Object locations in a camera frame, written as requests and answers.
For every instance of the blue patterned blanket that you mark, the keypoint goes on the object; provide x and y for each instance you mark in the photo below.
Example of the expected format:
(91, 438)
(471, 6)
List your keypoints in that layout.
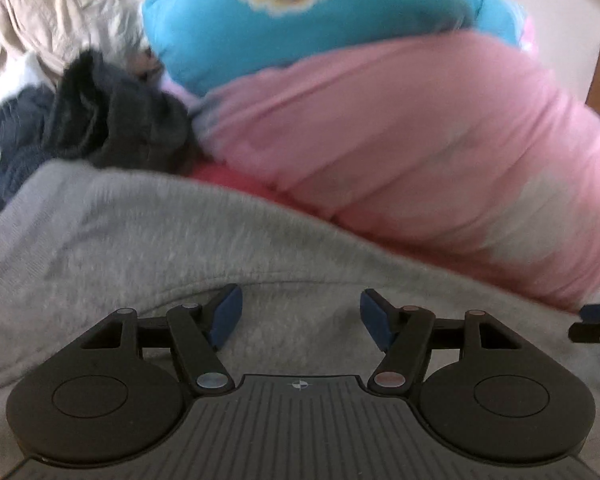
(280, 25)

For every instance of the beige garment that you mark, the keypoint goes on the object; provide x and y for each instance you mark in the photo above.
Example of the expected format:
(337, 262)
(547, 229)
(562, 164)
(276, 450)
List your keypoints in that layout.
(55, 5)

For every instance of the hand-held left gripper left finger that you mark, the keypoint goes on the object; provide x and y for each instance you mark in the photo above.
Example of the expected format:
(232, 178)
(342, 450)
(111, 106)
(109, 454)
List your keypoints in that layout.
(227, 312)

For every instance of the dark navy garment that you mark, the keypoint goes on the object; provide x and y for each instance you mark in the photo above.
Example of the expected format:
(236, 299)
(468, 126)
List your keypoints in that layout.
(120, 125)

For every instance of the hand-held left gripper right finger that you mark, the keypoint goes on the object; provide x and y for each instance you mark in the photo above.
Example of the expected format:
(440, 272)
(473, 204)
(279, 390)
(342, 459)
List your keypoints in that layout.
(375, 317)

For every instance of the pink grey floral quilt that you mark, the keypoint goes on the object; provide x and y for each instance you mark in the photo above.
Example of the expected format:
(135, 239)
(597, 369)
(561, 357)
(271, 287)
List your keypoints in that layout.
(430, 160)

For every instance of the white garment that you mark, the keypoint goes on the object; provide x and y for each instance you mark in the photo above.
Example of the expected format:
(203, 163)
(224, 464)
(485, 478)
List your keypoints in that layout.
(10, 95)

